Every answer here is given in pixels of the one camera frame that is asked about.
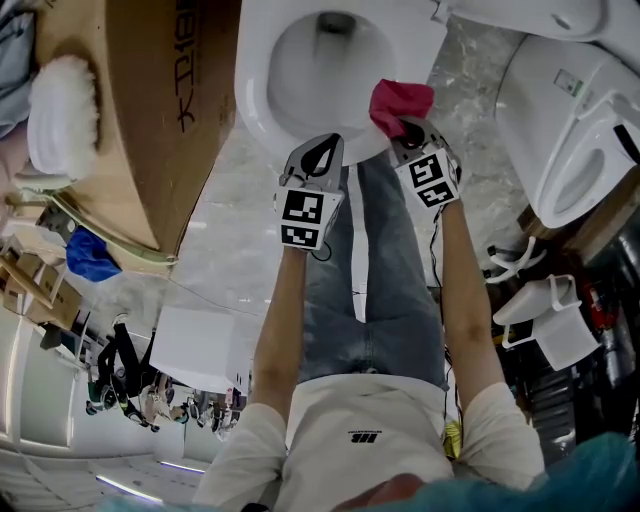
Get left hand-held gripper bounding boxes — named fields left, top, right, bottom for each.
left=273, top=131, right=346, bottom=252

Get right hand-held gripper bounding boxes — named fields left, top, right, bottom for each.
left=388, top=116, right=462, bottom=212

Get pink wiping cloth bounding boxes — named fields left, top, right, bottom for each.
left=368, top=78, right=435, bottom=141

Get person's left forearm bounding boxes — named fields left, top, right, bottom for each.
left=252, top=244, right=314, bottom=406

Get person's right forearm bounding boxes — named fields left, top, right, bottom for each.
left=439, top=199, right=511, bottom=416

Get white smart toilet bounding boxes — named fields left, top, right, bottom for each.
left=494, top=34, right=640, bottom=230

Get person's blue jeans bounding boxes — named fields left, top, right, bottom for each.
left=298, top=149, right=451, bottom=391

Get large brown cardboard box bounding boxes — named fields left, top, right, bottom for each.
left=9, top=0, right=242, bottom=275

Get dark wooden platform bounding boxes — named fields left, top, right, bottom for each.
left=517, top=164, right=640, bottom=261

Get blue cloth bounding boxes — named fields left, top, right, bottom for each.
left=64, top=225, right=124, bottom=284

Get white plastic bin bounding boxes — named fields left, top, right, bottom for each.
left=492, top=273, right=601, bottom=372

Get white fluffy duster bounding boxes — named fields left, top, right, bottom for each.
left=27, top=54, right=101, bottom=182

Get person's white shirt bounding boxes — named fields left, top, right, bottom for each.
left=192, top=372, right=546, bottom=512

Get small grey device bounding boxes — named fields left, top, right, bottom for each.
left=35, top=203, right=77, bottom=239

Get cream scrub brush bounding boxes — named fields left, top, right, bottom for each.
left=12, top=169, right=74, bottom=197

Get pink bottle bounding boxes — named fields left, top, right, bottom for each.
left=0, top=127, right=34, bottom=201

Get grey clothes pile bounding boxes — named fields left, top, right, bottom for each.
left=0, top=0, right=39, bottom=139

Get ceiling light strip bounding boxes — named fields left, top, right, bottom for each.
left=159, top=460, right=206, bottom=474
left=94, top=474, right=164, bottom=504

